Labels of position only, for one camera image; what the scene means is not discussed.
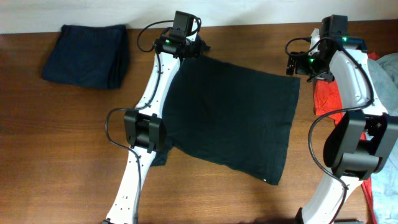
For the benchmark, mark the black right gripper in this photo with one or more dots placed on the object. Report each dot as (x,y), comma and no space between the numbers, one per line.
(290,66)

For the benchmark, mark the dark green t-shirt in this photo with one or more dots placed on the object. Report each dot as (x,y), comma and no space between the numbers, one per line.
(232,116)

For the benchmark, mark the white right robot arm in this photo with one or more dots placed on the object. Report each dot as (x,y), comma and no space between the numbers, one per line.
(362,141)

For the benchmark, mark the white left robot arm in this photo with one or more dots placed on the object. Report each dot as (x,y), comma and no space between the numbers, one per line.
(145,130)

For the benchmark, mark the red t-shirt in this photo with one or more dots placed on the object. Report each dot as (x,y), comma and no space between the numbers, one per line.
(327,99)

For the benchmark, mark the folded navy blue garment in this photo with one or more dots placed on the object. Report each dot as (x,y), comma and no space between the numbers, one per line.
(90,57)

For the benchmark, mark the light blue grey t-shirt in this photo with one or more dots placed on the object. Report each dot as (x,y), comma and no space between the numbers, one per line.
(384,183)

